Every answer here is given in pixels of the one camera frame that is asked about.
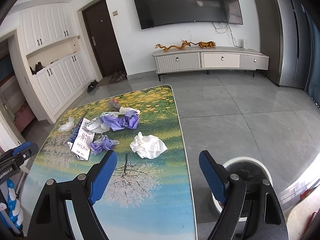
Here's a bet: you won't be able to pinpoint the wall-mounted black television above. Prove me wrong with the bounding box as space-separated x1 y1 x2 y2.
130 0 243 30

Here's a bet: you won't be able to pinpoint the small purple plastic bag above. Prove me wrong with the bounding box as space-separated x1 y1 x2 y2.
90 135 120 155

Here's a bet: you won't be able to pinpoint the amber dragon figurine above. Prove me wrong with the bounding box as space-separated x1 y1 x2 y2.
155 39 192 52

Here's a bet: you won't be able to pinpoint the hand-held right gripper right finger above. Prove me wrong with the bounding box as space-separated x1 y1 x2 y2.
199 150 288 240

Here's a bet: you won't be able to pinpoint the blue curtain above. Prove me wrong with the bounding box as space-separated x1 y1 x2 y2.
304 7 320 110

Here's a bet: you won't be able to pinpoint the pile of brown shoes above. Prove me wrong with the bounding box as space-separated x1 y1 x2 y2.
109 71 127 84

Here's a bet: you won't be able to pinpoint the dark brown entrance door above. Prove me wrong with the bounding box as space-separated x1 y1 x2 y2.
82 0 126 78

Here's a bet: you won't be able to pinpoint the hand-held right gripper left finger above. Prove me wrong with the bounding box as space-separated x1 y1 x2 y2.
26 149 118 240

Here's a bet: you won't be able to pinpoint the grey doormat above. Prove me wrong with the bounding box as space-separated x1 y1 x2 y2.
96 76 113 87

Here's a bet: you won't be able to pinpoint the grey refrigerator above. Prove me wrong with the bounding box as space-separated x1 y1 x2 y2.
251 0 315 90

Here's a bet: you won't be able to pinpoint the white television cabinet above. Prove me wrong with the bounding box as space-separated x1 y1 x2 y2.
152 45 270 82

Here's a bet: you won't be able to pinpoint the clear wrapper with red end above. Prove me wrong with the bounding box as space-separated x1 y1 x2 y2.
106 98 122 112

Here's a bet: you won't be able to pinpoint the white blue milk carton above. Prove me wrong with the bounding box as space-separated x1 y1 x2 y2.
67 117 96 161

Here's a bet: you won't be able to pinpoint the pink bedding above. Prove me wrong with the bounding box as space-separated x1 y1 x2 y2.
14 102 35 130

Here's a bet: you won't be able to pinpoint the blue white twisted toy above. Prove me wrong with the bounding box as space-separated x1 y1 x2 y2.
6 179 24 233

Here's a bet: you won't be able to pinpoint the clear plastic bag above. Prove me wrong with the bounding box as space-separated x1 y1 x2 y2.
58 117 75 133

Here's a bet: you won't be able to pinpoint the clear plastic storage box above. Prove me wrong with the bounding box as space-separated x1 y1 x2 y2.
276 152 320 220

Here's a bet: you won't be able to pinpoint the white built-in cupboard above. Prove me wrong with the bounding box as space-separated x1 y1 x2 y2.
16 2 94 124

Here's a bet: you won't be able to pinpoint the dark bags on cupboard shelf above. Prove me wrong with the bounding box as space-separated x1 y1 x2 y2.
29 62 45 75

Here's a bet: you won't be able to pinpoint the round white trash bin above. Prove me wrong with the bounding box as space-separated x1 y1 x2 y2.
210 156 273 222

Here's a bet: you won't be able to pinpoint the white tissue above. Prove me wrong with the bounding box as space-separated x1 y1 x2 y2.
129 132 168 159

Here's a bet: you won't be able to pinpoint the hanging television cables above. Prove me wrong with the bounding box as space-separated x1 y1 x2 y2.
212 21 237 47

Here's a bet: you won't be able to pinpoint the large purple plastic bag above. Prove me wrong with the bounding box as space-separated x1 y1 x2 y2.
102 112 140 132

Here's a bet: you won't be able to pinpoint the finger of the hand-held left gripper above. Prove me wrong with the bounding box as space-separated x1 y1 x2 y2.
12 141 39 166

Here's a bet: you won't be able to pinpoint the white plastic bag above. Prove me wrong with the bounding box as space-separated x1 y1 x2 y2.
88 114 119 133

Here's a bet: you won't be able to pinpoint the thin white plastic scrap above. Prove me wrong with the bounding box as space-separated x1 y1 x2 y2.
119 107 141 114

